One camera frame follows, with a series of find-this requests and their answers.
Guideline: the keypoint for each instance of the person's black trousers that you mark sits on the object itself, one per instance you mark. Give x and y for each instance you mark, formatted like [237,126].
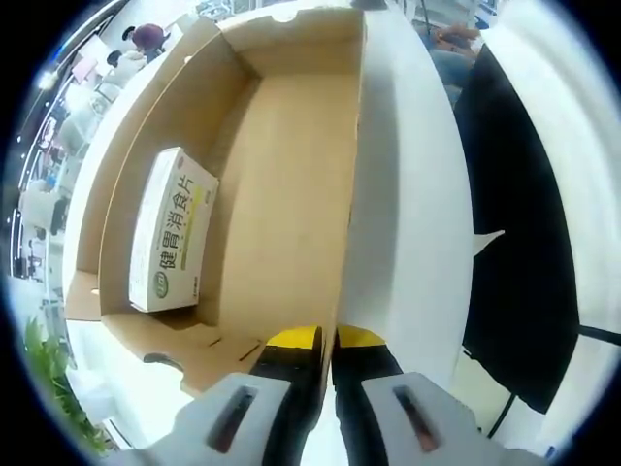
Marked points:
[514,194]

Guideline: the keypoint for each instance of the green potted plant white pot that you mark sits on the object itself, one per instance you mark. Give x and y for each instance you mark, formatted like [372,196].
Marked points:
[53,369]

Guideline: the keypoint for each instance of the white cardboard medicine box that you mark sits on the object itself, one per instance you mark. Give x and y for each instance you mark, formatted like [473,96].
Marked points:
[170,233]

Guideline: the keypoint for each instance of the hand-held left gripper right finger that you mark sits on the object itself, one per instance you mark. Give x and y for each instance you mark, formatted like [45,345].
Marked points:
[359,378]

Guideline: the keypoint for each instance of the small pink monitor screen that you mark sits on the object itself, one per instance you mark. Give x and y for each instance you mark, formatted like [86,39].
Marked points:
[85,69]

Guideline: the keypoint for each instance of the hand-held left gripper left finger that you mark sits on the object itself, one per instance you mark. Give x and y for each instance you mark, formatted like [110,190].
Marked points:
[291,388]

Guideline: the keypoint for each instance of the brown cardboard shoe box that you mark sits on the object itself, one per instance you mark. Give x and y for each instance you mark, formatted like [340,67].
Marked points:
[281,194]

